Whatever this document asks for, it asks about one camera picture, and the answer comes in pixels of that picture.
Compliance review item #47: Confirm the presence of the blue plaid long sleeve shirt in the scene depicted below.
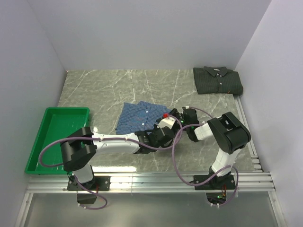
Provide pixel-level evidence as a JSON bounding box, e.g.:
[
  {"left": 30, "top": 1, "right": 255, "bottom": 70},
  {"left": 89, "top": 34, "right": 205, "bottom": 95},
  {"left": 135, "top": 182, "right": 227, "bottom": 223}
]
[{"left": 116, "top": 101, "right": 171, "bottom": 135}]

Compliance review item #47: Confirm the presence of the dark striped shirt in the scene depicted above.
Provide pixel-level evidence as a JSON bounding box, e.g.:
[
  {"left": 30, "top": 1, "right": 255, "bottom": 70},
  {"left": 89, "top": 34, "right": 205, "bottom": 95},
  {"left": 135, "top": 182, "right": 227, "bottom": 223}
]
[{"left": 193, "top": 66, "right": 243, "bottom": 96}]

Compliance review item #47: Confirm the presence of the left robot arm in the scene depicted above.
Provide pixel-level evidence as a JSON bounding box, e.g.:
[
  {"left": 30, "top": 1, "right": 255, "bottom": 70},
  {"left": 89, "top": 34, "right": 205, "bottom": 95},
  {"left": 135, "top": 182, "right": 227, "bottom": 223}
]
[{"left": 60, "top": 108, "right": 183, "bottom": 190}]

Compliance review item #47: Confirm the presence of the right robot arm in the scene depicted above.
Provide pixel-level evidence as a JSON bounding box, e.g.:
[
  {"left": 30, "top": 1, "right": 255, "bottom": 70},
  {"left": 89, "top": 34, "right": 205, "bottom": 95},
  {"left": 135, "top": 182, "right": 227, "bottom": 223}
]
[{"left": 181, "top": 106, "right": 251, "bottom": 190}]

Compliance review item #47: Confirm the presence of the green plastic tray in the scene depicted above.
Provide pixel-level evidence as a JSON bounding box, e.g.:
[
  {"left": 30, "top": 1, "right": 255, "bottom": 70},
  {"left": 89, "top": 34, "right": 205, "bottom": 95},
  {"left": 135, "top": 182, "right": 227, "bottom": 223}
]
[{"left": 25, "top": 107, "right": 90, "bottom": 175}]

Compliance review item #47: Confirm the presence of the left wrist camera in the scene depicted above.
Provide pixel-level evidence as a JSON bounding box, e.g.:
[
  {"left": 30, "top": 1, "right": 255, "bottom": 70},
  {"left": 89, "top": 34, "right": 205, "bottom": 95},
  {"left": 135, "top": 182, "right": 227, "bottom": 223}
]
[{"left": 157, "top": 113, "right": 176, "bottom": 129}]

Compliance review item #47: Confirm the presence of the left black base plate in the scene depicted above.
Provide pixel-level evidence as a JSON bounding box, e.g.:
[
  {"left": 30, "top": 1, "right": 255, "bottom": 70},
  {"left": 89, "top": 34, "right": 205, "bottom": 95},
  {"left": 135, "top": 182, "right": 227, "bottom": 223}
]
[{"left": 67, "top": 175, "right": 111, "bottom": 191}]

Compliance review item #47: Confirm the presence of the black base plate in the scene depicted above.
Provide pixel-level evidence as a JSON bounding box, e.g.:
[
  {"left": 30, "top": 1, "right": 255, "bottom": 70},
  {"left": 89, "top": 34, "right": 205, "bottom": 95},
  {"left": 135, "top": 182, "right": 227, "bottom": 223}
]
[
  {"left": 67, "top": 175, "right": 111, "bottom": 191},
  {"left": 190, "top": 173, "right": 236, "bottom": 191}
]

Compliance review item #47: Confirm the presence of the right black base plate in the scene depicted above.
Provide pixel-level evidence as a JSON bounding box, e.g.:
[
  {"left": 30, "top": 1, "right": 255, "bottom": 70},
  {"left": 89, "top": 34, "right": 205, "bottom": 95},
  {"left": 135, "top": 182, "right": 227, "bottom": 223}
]
[{"left": 190, "top": 173, "right": 236, "bottom": 191}]

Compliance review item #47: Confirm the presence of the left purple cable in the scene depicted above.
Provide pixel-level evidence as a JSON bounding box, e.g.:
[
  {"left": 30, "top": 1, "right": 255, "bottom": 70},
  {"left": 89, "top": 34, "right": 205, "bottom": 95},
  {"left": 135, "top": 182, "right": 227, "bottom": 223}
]
[{"left": 38, "top": 114, "right": 184, "bottom": 210}]

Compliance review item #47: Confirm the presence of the aluminium mounting rail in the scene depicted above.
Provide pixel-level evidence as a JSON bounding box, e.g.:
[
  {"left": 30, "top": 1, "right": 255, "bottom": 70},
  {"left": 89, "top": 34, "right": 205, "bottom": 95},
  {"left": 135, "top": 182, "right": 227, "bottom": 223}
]
[{"left": 26, "top": 172, "right": 276, "bottom": 193}]

